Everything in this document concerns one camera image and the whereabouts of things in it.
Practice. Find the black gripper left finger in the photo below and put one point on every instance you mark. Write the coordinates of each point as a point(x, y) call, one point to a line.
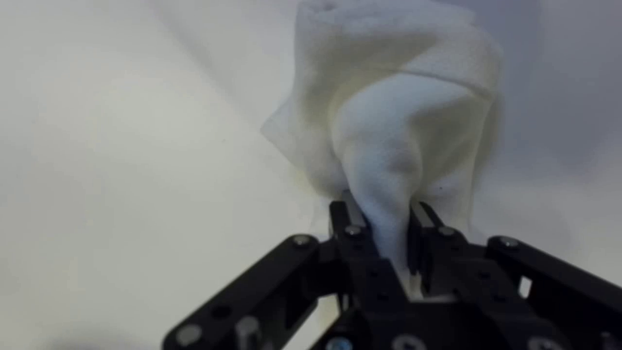
point(270, 300)

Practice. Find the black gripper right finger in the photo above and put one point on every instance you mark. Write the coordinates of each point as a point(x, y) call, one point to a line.
point(525, 298)

